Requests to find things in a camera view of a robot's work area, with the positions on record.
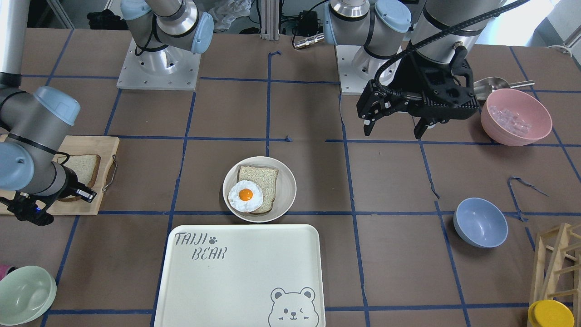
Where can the wooden cup rack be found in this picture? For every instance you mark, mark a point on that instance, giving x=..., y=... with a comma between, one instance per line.
x=557, y=253

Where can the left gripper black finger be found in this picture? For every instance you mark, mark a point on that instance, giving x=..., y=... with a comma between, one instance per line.
x=369, y=123
x=422, y=126

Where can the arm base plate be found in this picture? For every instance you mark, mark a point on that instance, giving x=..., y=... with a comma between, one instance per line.
x=356, y=67
x=168, y=69

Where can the cream round plate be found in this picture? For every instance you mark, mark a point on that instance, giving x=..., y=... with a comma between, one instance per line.
x=285, y=189

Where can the wooden cutting board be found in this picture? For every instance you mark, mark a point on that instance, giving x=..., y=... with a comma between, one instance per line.
x=106, y=148

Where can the cream bear tray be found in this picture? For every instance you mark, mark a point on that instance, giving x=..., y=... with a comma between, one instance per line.
x=241, y=276

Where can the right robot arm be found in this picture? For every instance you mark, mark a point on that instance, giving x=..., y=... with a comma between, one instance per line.
x=37, y=124

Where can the metal scoop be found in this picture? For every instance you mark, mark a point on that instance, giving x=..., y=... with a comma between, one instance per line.
x=484, y=87

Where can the yellow mug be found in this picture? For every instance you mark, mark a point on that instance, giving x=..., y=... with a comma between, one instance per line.
x=549, y=313

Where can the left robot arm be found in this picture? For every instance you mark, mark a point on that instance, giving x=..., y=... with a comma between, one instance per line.
x=386, y=31

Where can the light green bowl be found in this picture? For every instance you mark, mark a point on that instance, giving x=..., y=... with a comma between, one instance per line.
x=26, y=294

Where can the pink cloth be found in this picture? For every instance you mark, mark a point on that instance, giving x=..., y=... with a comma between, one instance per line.
x=5, y=270

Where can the blue bowl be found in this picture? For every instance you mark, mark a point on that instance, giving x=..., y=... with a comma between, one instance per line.
x=480, y=223

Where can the pink bowl with ice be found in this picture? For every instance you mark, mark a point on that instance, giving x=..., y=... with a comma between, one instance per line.
x=514, y=118

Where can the bread slice under egg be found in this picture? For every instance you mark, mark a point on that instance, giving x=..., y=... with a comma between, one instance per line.
x=265, y=178

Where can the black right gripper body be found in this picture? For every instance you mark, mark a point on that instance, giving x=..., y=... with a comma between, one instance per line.
x=70, y=181

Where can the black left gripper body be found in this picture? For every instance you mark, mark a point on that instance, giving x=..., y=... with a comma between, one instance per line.
x=407, y=72

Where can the fried egg toy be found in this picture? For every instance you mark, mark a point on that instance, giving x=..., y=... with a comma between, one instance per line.
x=245, y=196

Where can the bread slice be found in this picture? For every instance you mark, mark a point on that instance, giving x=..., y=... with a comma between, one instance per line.
x=85, y=168
x=265, y=178

